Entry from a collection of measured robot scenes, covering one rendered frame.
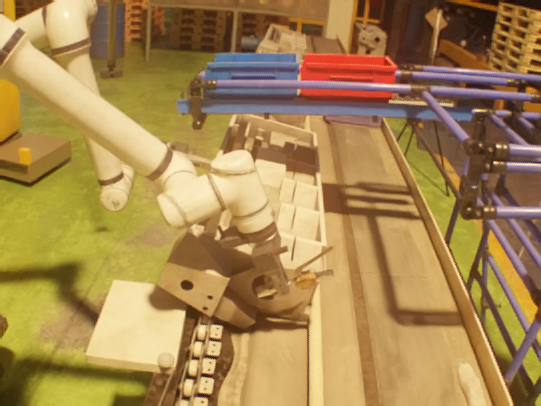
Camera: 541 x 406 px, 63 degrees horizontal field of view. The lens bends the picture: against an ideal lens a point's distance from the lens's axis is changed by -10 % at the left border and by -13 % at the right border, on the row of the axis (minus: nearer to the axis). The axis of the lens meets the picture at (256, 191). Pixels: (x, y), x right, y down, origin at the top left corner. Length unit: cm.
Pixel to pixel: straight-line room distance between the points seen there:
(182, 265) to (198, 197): 24
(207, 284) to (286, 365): 28
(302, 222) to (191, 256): 39
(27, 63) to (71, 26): 40
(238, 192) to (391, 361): 61
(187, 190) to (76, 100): 30
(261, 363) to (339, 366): 20
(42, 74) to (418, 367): 112
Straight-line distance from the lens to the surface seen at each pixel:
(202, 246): 120
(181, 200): 100
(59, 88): 103
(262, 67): 154
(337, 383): 122
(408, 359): 133
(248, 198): 101
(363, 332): 138
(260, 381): 119
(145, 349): 118
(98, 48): 798
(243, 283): 127
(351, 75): 155
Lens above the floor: 164
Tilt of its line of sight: 27 degrees down
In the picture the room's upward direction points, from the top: 6 degrees clockwise
